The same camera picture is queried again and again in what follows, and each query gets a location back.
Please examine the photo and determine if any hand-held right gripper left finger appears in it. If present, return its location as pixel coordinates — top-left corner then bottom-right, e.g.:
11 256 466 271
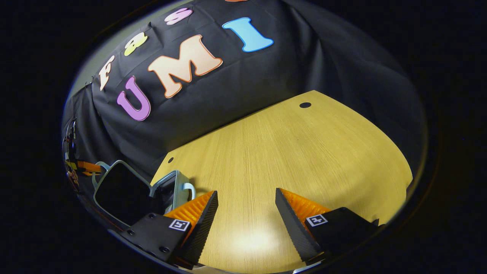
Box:
112 190 219 269

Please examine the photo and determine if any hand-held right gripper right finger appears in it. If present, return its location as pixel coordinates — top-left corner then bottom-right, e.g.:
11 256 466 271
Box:
275 188 381 265

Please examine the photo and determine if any light blue suitcase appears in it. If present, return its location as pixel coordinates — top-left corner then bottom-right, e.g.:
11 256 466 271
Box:
92 160 196 229

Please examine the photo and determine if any black backdrop cloth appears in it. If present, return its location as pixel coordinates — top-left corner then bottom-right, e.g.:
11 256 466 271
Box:
61 0 427 179

